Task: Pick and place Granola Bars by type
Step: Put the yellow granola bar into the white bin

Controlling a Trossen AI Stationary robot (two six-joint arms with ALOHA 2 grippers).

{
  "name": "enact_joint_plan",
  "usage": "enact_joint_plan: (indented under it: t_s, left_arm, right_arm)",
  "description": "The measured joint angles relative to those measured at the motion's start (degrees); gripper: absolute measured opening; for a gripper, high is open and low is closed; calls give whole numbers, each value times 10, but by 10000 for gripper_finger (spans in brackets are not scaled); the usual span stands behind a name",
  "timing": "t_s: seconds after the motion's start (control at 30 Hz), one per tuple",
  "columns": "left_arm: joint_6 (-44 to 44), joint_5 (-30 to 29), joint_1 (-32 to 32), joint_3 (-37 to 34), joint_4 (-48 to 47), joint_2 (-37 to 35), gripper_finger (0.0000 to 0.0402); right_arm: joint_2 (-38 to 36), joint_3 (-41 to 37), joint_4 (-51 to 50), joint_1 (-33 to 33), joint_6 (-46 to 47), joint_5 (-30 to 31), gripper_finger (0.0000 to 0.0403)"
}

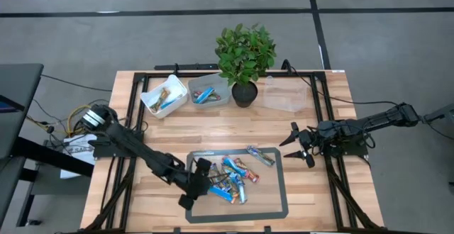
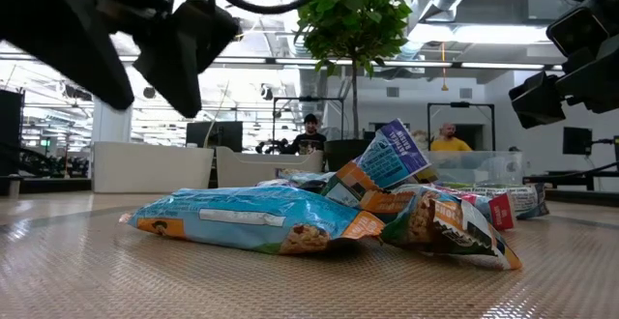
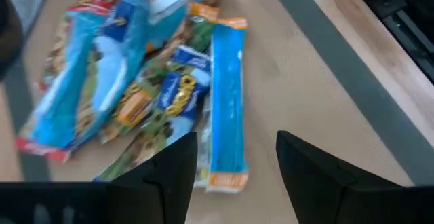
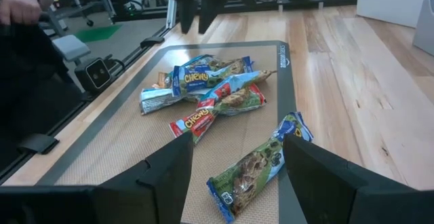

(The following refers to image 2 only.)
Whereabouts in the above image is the orange green granola bar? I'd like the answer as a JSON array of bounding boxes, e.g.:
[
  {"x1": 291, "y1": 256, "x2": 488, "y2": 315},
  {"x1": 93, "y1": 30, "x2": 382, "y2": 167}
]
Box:
[{"x1": 380, "y1": 191, "x2": 524, "y2": 272}]

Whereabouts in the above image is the pale blue granola bar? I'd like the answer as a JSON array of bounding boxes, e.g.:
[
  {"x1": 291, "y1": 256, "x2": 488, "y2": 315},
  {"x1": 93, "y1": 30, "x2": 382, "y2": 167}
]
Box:
[{"x1": 255, "y1": 167, "x2": 336, "y2": 194}]

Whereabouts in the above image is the black cabinet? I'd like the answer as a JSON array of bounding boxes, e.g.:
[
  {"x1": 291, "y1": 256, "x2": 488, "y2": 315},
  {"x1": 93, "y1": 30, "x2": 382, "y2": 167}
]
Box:
[{"x1": 0, "y1": 89, "x2": 25, "y2": 178}]

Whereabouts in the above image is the frosted plastic container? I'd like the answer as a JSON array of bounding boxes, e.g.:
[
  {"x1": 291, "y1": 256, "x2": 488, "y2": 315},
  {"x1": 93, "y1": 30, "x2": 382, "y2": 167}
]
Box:
[{"x1": 216, "y1": 145, "x2": 324, "y2": 189}]

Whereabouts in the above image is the red granola bar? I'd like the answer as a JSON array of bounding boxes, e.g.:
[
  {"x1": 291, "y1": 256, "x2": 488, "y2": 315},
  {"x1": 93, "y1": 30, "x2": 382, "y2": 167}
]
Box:
[{"x1": 434, "y1": 186, "x2": 516, "y2": 232}]

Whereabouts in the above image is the yellow hanging cord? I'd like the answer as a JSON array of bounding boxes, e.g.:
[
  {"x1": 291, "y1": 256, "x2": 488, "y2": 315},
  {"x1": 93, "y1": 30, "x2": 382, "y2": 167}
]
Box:
[{"x1": 439, "y1": 42, "x2": 450, "y2": 93}]

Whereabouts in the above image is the green leafy plant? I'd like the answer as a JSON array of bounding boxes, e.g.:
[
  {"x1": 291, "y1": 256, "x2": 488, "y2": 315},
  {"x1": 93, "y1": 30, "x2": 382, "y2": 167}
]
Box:
[{"x1": 295, "y1": 0, "x2": 415, "y2": 141}]

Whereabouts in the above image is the black-bordered clear mat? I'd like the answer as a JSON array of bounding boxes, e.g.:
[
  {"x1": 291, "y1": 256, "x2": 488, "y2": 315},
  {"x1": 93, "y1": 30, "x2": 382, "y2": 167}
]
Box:
[{"x1": 0, "y1": 202, "x2": 619, "y2": 319}]

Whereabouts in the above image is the white plastic bin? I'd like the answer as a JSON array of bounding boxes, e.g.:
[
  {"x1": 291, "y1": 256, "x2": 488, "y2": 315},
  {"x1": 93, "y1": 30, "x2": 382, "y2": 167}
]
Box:
[{"x1": 91, "y1": 140, "x2": 215, "y2": 194}]

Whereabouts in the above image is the white pillar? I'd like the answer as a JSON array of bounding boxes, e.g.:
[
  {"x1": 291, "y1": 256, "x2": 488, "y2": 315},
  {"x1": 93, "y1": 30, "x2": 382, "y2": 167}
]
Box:
[{"x1": 91, "y1": 99, "x2": 133, "y2": 144}]

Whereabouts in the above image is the blue orange snack bag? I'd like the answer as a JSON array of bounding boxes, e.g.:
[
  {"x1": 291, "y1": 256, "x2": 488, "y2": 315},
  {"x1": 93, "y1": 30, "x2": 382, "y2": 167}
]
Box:
[{"x1": 320, "y1": 118, "x2": 432, "y2": 214}]

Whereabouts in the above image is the clear plastic container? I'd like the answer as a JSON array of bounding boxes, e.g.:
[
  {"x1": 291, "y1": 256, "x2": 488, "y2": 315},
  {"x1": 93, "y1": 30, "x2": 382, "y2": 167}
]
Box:
[{"x1": 425, "y1": 150, "x2": 525, "y2": 188}]

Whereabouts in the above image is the black monitor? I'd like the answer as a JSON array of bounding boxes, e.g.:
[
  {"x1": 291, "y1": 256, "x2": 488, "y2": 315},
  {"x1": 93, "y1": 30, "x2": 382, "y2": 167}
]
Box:
[
  {"x1": 186, "y1": 121, "x2": 244, "y2": 154},
  {"x1": 562, "y1": 126, "x2": 594, "y2": 157}
]

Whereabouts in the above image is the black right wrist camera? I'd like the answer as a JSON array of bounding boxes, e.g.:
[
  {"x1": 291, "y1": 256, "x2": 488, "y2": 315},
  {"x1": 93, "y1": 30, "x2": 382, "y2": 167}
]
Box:
[{"x1": 545, "y1": 0, "x2": 611, "y2": 58}]

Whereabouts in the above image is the black bench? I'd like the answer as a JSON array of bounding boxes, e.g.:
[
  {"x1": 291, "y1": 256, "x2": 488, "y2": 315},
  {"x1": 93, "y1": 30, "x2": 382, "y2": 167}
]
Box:
[{"x1": 521, "y1": 161, "x2": 619, "y2": 192}]

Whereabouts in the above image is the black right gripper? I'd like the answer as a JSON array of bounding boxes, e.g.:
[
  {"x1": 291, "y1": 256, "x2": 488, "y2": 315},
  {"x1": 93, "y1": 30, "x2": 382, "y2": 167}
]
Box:
[{"x1": 507, "y1": 32, "x2": 619, "y2": 131}]

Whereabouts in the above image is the person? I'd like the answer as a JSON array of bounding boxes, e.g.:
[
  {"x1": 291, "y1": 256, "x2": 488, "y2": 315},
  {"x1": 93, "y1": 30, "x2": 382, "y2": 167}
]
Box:
[
  {"x1": 429, "y1": 123, "x2": 474, "y2": 153},
  {"x1": 281, "y1": 113, "x2": 328, "y2": 156}
]

